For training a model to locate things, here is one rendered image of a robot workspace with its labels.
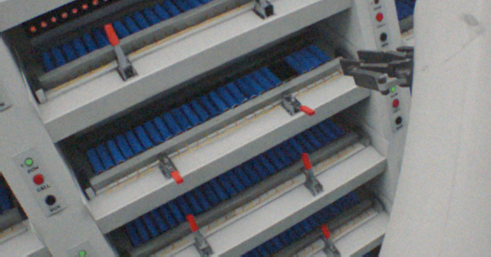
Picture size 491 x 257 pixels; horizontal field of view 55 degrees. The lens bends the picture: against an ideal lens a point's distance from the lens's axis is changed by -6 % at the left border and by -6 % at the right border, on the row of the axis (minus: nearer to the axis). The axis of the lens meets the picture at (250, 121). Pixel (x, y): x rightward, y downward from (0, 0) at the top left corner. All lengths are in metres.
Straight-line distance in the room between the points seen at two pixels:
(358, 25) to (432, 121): 0.63
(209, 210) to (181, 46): 0.36
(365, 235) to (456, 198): 0.88
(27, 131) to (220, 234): 0.45
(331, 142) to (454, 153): 0.78
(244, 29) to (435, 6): 0.48
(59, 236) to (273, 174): 0.46
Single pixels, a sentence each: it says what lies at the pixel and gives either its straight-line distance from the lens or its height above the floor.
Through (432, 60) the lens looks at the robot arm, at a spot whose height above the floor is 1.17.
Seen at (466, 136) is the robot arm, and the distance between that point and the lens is 0.39.
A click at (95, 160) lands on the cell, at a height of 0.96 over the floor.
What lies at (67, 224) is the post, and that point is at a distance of 0.90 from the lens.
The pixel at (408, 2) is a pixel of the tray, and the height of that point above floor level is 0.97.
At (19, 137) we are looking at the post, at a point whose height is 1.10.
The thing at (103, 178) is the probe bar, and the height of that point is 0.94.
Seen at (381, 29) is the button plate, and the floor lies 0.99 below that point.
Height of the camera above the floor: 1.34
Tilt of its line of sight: 26 degrees down
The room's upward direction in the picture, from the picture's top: 18 degrees counter-clockwise
